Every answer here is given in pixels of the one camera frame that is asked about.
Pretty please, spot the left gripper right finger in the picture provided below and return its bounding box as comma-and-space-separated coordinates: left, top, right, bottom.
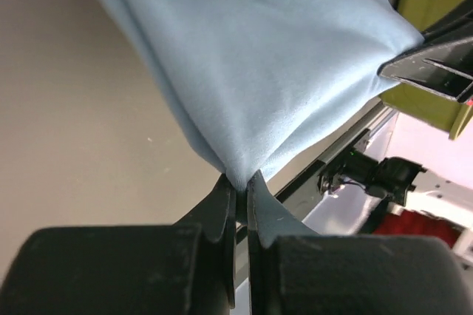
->
247, 173, 472, 314

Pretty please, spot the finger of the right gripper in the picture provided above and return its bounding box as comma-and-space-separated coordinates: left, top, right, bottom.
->
423, 9, 472, 47
378, 35, 472, 103

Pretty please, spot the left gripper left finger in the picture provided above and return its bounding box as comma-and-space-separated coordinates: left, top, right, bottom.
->
1, 176, 237, 314

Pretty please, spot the light blue t shirt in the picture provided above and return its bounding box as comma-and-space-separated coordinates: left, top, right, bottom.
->
99, 0, 423, 190

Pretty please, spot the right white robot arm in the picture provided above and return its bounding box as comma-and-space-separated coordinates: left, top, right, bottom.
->
304, 0, 472, 260

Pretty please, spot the olive green plastic bin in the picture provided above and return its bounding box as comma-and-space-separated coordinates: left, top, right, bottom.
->
380, 0, 472, 140

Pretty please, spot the aluminium frame rail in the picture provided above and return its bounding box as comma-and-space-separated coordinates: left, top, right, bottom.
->
236, 105, 395, 247

